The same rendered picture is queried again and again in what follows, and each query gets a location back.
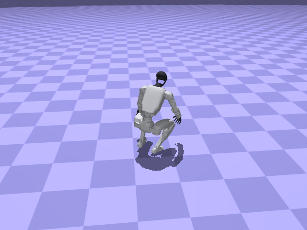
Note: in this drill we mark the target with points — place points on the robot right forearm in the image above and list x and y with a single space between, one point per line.
178 114

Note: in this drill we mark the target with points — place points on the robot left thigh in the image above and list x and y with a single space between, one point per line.
137 118

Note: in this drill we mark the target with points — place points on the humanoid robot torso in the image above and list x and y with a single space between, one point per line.
151 104

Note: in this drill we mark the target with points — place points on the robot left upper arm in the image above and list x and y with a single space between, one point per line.
141 94

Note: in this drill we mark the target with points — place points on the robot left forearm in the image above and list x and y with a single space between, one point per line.
139 107

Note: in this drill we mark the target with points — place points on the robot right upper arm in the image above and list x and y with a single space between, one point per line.
171 100

